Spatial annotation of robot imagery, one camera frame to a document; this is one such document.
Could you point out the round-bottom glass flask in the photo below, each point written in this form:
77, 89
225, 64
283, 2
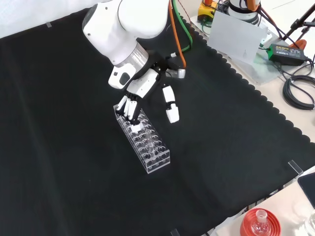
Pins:
261, 221

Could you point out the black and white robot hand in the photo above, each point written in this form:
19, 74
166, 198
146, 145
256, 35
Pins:
142, 83

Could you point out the black tripod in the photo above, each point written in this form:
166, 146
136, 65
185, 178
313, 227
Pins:
296, 23

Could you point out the metal base plate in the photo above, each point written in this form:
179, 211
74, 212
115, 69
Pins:
263, 73

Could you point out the black power adapter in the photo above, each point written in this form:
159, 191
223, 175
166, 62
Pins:
288, 52

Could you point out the clear cloth clip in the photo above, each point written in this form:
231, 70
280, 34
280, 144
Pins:
295, 167
49, 24
174, 232

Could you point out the black bench cloth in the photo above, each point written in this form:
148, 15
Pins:
73, 123

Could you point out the clear glass test tube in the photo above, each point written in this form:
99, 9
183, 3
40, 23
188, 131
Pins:
149, 140

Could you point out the clear test tube rack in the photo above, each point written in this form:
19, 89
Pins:
157, 159

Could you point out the pale board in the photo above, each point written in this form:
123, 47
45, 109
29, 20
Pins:
233, 37

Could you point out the dark flat tablet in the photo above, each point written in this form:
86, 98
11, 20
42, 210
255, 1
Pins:
307, 186

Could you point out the yellow stop button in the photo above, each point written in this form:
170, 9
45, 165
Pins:
205, 12

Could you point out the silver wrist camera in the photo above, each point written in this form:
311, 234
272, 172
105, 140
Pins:
178, 73

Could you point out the clear glass vessel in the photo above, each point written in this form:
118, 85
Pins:
311, 222

